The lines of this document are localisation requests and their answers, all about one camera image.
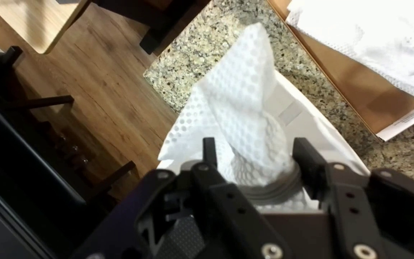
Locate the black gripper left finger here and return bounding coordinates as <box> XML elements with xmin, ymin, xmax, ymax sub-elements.
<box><xmin>73</xmin><ymin>136</ymin><xmax>285</xmax><ymax>259</ymax></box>

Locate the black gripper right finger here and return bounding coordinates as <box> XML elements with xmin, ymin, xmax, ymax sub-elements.
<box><xmin>293</xmin><ymin>136</ymin><xmax>414</xmax><ymax>259</ymax></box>

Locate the light wooden table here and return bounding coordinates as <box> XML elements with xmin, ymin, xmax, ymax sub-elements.
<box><xmin>0</xmin><ymin>0</ymin><xmax>94</xmax><ymax>54</ymax></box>

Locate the white paper bag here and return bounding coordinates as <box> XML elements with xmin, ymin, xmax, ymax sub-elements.
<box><xmin>156</xmin><ymin>70</ymin><xmax>373</xmax><ymax>214</ymax></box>

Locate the folded white cloth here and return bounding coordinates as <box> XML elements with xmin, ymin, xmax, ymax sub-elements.
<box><xmin>285</xmin><ymin>8</ymin><xmax>414</xmax><ymax>99</ymax></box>

